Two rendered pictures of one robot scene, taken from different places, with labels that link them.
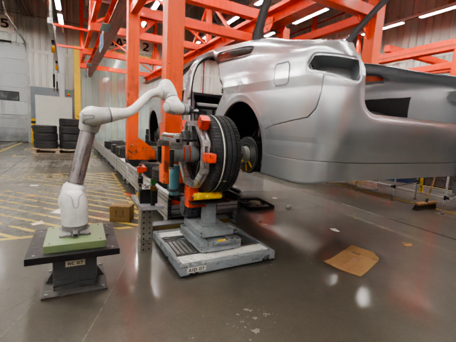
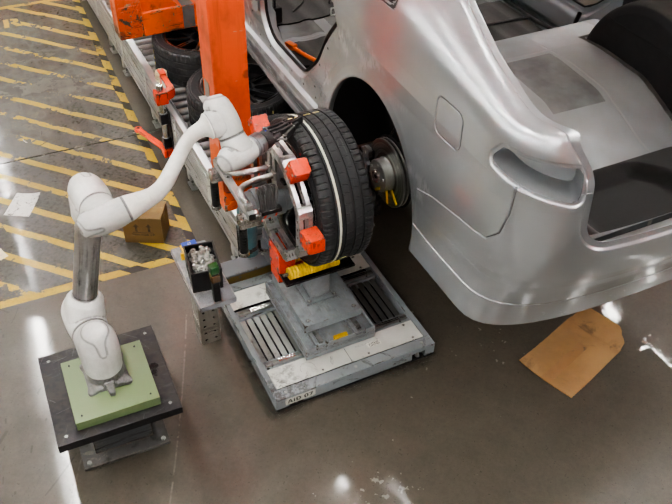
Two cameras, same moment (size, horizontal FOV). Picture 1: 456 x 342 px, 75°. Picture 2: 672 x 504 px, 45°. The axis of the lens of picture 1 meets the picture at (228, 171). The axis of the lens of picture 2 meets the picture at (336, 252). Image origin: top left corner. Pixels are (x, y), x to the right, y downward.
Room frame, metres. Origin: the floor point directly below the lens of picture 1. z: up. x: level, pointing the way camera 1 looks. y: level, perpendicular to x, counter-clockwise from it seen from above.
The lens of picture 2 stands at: (-0.28, -0.03, 2.98)
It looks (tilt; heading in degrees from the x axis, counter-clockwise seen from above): 42 degrees down; 2
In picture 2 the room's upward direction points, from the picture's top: 1 degrees clockwise
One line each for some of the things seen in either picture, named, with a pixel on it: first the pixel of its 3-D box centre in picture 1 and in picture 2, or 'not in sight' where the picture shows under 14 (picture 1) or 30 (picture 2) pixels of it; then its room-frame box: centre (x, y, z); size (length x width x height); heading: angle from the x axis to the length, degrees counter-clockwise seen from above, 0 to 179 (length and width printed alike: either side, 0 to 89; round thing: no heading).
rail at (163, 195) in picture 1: (143, 182); (171, 114); (3.97, 1.14, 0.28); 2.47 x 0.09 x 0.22; 29
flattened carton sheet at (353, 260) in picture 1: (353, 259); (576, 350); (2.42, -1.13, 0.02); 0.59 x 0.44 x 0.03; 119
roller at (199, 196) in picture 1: (207, 195); (313, 266); (2.40, 0.16, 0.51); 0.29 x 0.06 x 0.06; 119
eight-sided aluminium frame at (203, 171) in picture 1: (193, 153); (280, 197); (2.46, 0.30, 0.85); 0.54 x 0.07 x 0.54; 29
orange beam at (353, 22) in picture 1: (320, 32); not in sight; (5.02, -1.36, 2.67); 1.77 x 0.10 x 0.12; 29
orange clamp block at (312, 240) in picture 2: (209, 157); (312, 240); (2.19, 0.14, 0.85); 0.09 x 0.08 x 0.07; 29
